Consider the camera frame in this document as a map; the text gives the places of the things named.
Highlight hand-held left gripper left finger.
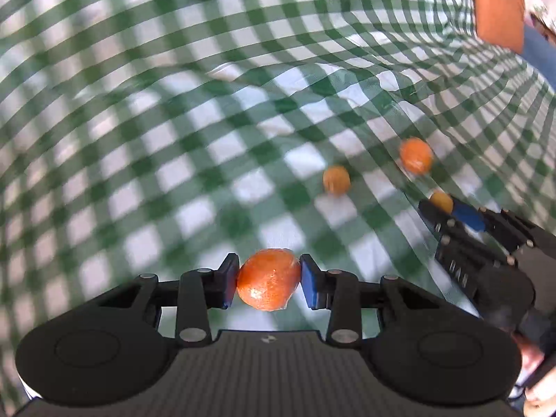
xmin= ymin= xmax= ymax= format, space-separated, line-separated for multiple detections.
xmin=93 ymin=253 xmax=241 ymax=343

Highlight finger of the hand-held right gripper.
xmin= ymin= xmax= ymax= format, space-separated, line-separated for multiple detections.
xmin=418 ymin=199 xmax=510 ymax=271
xmin=451 ymin=197 xmax=546 ymax=263

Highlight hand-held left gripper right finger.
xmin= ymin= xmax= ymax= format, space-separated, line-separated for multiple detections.
xmin=300 ymin=253 xmax=439 ymax=343

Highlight small tan longan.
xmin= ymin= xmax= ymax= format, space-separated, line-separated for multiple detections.
xmin=429 ymin=190 xmax=454 ymax=214

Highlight orange tangerine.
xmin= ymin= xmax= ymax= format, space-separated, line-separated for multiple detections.
xmin=237 ymin=248 xmax=302 ymax=312
xmin=399 ymin=137 xmax=434 ymax=177

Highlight orange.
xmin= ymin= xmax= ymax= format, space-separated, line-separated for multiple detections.
xmin=322 ymin=165 xmax=352 ymax=195

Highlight person's right hand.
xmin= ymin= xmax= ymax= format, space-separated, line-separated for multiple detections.
xmin=512 ymin=332 xmax=556 ymax=417

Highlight blue cloth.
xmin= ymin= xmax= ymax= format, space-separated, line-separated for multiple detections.
xmin=521 ymin=24 xmax=556 ymax=92

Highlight green white checkered tablecloth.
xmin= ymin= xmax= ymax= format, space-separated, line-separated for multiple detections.
xmin=0 ymin=0 xmax=556 ymax=404

